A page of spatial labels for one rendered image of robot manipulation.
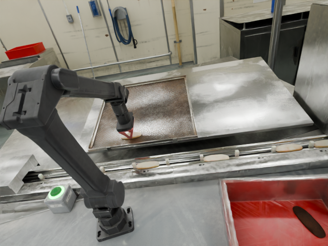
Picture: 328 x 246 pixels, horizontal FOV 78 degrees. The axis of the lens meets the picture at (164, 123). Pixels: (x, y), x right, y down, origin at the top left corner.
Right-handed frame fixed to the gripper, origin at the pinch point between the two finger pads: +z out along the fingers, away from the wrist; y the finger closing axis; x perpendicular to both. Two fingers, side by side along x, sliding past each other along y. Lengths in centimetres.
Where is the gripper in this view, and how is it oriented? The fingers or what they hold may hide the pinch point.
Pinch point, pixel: (130, 134)
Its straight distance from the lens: 96.7
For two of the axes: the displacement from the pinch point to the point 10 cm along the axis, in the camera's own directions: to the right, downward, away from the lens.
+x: 9.9, -1.5, -0.8
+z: 1.7, 7.1, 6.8
